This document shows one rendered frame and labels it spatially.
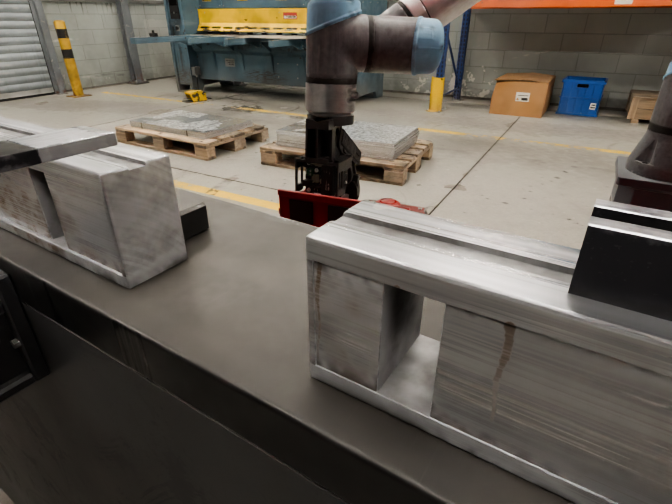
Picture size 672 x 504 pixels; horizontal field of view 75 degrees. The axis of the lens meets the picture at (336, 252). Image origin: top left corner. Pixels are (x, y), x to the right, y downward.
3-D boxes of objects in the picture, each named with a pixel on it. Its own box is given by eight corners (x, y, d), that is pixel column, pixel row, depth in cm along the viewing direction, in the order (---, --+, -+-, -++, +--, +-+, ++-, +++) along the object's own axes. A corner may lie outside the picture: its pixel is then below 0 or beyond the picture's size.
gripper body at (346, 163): (293, 196, 68) (292, 115, 63) (315, 183, 76) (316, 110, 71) (339, 203, 66) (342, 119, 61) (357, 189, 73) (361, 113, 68)
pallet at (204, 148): (269, 140, 425) (268, 125, 418) (207, 161, 365) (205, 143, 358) (183, 126, 480) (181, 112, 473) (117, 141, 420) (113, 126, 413)
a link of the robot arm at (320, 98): (317, 81, 69) (367, 84, 67) (317, 111, 71) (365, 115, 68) (296, 83, 63) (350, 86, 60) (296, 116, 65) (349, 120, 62)
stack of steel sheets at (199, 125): (253, 125, 416) (253, 119, 414) (204, 139, 369) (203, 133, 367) (181, 114, 462) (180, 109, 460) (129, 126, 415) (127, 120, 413)
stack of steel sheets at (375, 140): (419, 141, 365) (420, 126, 359) (394, 161, 315) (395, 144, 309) (312, 129, 403) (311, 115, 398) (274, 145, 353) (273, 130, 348)
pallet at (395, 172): (432, 157, 374) (433, 140, 368) (402, 186, 311) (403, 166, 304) (308, 141, 420) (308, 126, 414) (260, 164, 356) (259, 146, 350)
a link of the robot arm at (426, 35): (427, 16, 69) (358, 13, 68) (451, 17, 59) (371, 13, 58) (421, 70, 73) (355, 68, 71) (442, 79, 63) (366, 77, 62)
